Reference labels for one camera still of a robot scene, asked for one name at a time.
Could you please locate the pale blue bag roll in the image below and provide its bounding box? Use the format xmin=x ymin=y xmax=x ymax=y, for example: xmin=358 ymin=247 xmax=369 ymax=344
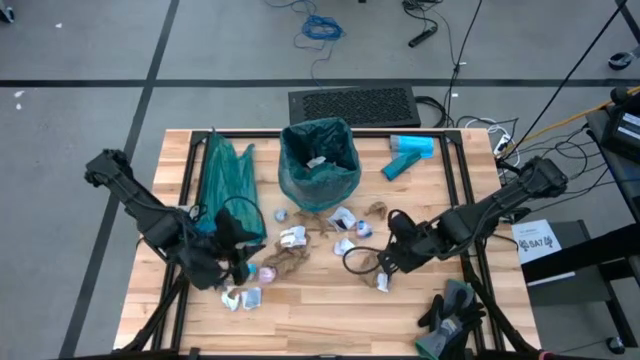
xmin=388 ymin=133 xmax=436 ymax=160

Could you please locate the black cable bundle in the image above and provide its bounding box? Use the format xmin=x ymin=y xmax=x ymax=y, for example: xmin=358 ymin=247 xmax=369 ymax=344
xmin=494 ymin=124 xmax=619 ymax=214

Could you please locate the thick black looped cable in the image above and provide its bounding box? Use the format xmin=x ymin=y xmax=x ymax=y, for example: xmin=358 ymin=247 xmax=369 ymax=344
xmin=414 ymin=94 xmax=452 ymax=129

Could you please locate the teal and pink plastic wad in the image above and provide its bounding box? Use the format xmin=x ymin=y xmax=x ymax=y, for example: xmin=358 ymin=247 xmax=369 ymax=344
xmin=246 ymin=262 xmax=278 ymax=287

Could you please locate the white paper piece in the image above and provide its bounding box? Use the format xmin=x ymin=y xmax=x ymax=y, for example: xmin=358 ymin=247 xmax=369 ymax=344
xmin=332 ymin=237 xmax=357 ymax=258

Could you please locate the yellow cable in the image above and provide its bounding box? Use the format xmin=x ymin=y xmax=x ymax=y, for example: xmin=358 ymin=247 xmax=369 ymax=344
xmin=519 ymin=85 xmax=640 ymax=144

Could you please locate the white printed paper sheet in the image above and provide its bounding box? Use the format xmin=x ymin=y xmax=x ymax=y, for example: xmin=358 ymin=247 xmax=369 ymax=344
xmin=510 ymin=218 xmax=564 ymax=266

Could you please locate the white paper mask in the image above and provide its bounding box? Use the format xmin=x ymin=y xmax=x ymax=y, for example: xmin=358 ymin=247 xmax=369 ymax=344
xmin=278 ymin=225 xmax=308 ymax=250

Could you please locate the black tangled cable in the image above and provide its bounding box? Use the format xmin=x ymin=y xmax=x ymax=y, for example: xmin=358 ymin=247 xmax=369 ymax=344
xmin=402 ymin=0 xmax=446 ymax=31

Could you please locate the long straight black cable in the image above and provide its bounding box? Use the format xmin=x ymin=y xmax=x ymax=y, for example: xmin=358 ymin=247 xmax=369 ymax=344
xmin=504 ymin=0 xmax=630 ymax=151

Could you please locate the black perforated computer tower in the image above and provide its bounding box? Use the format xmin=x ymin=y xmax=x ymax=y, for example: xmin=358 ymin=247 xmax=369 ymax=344
xmin=288 ymin=83 xmax=422 ymax=129

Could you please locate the black power strip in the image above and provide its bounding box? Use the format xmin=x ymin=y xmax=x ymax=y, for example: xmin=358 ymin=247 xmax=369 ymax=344
xmin=407 ymin=24 xmax=440 ymax=49

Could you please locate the black equipment cart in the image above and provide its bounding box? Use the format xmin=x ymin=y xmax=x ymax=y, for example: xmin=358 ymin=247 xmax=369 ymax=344
xmin=584 ymin=107 xmax=640 ymax=224

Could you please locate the black monitor device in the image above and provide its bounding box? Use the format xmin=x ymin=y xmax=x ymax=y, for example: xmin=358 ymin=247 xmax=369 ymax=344
xmin=599 ymin=87 xmax=640 ymax=164

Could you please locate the small brown paper wad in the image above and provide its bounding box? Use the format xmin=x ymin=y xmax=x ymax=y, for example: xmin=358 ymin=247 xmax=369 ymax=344
xmin=364 ymin=200 xmax=389 ymax=222

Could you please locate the dark grey side table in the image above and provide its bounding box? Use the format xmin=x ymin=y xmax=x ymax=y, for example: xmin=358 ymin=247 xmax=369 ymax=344
xmin=519 ymin=219 xmax=640 ymax=351

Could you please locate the pale blue packet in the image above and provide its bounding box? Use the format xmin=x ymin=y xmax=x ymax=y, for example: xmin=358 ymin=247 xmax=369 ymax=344
xmin=241 ymin=286 xmax=263 ymax=312

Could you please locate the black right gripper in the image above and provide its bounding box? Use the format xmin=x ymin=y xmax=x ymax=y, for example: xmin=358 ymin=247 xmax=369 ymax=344
xmin=377 ymin=209 xmax=446 ymax=276

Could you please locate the white wrapper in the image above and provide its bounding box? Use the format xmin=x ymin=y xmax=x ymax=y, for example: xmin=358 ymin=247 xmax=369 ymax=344
xmin=220 ymin=287 xmax=242 ymax=313

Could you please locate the white power strip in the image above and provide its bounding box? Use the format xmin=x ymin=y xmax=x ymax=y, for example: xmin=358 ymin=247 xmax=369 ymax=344
xmin=492 ymin=130 xmax=514 ymax=157

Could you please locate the black aluminium table frame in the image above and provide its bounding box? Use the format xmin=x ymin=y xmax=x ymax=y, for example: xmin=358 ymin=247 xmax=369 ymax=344
xmin=114 ymin=128 xmax=544 ymax=360

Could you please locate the long brown paper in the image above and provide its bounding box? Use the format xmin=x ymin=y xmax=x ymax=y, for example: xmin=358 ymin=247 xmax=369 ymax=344
xmin=261 ymin=208 xmax=332 ymax=281

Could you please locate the thin black cable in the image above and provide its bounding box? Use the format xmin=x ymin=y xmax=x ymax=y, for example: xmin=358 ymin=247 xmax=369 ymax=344
xmin=444 ymin=0 xmax=485 ymax=122

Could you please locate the teal folded bag pack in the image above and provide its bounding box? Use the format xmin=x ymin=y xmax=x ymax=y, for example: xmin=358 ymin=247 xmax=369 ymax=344
xmin=381 ymin=149 xmax=424 ymax=182

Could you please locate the teal plastic trash bag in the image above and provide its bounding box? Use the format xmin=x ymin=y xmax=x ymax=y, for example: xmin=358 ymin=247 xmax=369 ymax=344
xmin=278 ymin=117 xmax=362 ymax=214
xmin=194 ymin=127 xmax=268 ymax=246

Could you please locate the blue coiled cable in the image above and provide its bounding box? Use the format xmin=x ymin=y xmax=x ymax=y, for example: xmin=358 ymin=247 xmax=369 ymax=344
xmin=263 ymin=0 xmax=347 ymax=87

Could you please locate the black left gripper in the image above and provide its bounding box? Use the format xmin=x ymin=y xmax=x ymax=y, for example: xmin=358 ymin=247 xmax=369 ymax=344
xmin=179 ymin=207 xmax=267 ymax=291

